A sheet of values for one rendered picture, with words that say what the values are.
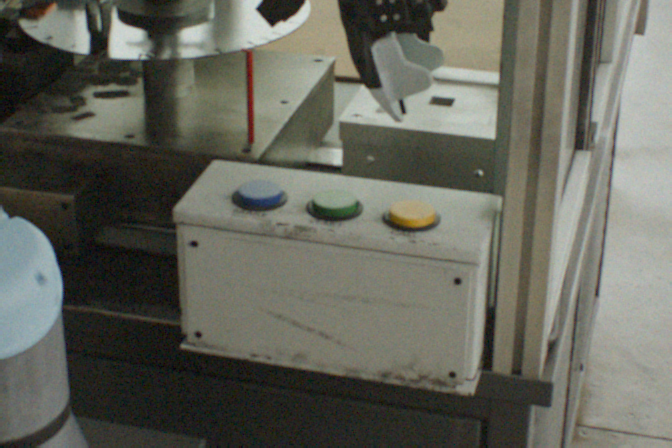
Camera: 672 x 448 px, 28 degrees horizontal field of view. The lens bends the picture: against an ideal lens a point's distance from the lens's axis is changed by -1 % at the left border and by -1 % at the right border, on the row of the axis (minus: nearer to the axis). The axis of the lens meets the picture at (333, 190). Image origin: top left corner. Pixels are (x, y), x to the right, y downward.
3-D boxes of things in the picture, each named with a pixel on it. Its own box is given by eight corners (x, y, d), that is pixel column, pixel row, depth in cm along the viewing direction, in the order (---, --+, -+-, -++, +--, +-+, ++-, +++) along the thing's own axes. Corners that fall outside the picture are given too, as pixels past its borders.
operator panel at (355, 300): (492, 334, 131) (502, 195, 124) (472, 397, 121) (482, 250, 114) (218, 293, 137) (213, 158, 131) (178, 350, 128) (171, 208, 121)
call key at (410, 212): (438, 221, 121) (439, 201, 120) (428, 242, 118) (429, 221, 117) (394, 216, 122) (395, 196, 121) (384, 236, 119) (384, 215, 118)
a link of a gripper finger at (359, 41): (377, 95, 120) (353, 3, 116) (361, 96, 120) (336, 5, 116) (392, 72, 123) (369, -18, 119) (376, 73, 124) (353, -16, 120)
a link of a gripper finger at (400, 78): (440, 132, 121) (417, 38, 117) (378, 137, 123) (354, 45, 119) (449, 116, 124) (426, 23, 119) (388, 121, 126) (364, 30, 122)
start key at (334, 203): (362, 211, 123) (362, 192, 122) (350, 231, 119) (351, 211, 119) (319, 206, 124) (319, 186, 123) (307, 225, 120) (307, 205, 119)
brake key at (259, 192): (287, 202, 125) (287, 182, 124) (274, 221, 121) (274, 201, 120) (246, 196, 125) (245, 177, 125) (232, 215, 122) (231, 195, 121)
